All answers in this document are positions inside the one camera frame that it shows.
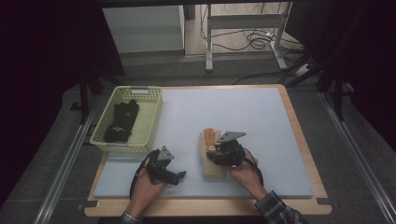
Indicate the person's left hand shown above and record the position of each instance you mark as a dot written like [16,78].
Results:
[144,193]

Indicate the white power strip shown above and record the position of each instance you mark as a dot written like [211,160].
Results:
[302,70]

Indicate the black tripod legs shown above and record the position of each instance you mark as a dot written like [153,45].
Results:
[337,93]

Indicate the dark curtain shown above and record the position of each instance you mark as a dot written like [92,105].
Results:
[367,62]
[46,46]

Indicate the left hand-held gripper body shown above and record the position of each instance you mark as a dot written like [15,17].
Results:
[158,168]

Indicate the person's right hand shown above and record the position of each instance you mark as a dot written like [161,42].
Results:
[249,177]

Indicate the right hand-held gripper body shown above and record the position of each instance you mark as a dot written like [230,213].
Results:
[232,154]

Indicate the aluminium rail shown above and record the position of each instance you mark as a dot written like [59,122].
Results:
[67,168]
[358,158]

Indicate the white metal desk frame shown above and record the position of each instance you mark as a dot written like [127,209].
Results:
[243,21]

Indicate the black stand legs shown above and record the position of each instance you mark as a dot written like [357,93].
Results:
[84,99]

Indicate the yellow plastic basket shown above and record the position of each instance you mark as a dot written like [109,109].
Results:
[144,124]

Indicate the grey foam mat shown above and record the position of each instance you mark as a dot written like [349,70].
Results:
[236,105]

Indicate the white cabinet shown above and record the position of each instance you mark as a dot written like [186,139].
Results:
[146,28]

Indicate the beige glove orange fingers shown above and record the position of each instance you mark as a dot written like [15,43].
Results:
[209,137]
[213,171]

